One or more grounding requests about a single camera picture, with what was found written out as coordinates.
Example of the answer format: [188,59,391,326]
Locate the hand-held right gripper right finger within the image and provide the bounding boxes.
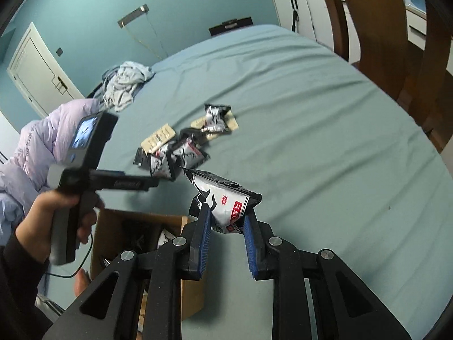
[242,216,413,340]

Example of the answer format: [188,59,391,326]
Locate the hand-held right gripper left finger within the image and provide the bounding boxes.
[42,201,213,340]

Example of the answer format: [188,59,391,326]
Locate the deer print snack packet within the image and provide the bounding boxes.
[156,229,178,250]
[182,166,262,234]

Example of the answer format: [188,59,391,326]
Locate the pile of deer print packets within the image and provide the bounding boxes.
[134,103,232,181]

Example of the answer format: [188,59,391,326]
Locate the brown cardboard box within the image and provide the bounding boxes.
[90,208,206,319]

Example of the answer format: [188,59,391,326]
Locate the beige sachet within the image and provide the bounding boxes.
[141,122,176,154]
[191,108,238,141]

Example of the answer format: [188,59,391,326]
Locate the person's left forearm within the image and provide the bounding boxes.
[0,232,52,340]

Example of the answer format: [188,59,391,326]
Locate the person's left hand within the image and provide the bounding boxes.
[16,189,105,261]

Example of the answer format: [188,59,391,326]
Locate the dark blue garment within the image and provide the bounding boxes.
[93,67,119,105]

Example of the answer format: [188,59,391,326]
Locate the light purple quilt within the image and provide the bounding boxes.
[0,98,107,245]

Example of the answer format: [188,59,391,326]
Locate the grey crumpled clothes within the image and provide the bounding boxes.
[102,61,155,112]

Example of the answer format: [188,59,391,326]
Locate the white door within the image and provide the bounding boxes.
[7,21,86,117]

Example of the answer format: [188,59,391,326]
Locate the person's bare foot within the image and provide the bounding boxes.
[74,268,90,295]

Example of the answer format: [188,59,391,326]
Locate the black paper bag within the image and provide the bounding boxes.
[209,16,253,37]

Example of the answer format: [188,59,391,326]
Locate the white cabinet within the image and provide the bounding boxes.
[270,0,335,52]

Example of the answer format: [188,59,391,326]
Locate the brown wooden chair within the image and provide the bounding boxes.
[315,0,453,153]

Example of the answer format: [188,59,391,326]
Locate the white drawer unit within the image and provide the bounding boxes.
[405,0,436,51]

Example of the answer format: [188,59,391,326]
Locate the yellow cable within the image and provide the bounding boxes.
[121,25,163,58]

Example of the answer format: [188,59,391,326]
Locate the thin white cable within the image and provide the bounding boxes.
[146,10,168,59]

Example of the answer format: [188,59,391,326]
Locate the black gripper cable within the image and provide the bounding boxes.
[46,232,95,279]

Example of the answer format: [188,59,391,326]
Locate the grey wall power strip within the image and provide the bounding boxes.
[117,4,149,28]

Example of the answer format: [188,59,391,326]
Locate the black hanging strap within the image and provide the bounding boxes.
[289,0,300,32]

